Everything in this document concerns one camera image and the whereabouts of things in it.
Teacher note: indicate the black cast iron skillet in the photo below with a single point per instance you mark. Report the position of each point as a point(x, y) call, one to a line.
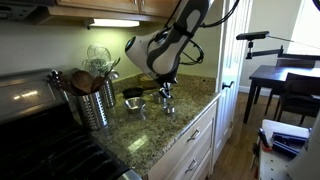
point(136, 92)

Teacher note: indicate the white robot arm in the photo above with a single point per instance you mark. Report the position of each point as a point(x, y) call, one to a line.
point(158, 54)

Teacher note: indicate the dark wooden table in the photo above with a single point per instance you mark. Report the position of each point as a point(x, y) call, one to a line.
point(270, 77)

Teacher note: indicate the steel utensil holder with spoons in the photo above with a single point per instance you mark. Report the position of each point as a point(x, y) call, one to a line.
point(90, 105)

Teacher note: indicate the dark wooden chair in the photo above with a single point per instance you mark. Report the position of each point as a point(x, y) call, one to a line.
point(300, 96)

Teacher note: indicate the under-cabinet light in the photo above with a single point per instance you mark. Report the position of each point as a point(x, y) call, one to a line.
point(94, 22)

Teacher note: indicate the steel mixing bowl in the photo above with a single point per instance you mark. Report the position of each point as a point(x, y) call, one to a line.
point(135, 105)

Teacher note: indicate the smallest steel pot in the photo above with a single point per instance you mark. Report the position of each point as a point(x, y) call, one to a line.
point(169, 109)

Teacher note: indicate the white door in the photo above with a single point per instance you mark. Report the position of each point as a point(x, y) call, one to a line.
point(231, 56)

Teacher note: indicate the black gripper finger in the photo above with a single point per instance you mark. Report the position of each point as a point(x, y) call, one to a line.
point(168, 86)
point(163, 91)

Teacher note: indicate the black camera on stand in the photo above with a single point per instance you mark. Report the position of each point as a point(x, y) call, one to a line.
point(250, 37)

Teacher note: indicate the steel utensil holder with whisk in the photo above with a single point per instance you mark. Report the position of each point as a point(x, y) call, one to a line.
point(100, 63)

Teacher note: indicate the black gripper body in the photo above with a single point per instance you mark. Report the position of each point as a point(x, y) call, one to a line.
point(167, 78)

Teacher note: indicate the stainless steel stove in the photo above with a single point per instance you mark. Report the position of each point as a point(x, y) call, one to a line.
point(40, 140)

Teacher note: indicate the round wooden boards stack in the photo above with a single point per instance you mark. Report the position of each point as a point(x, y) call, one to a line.
point(147, 82)

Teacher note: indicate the small steel pot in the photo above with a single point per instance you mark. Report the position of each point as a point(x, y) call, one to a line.
point(158, 98)

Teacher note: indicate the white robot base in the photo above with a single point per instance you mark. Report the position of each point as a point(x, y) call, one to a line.
point(306, 165)

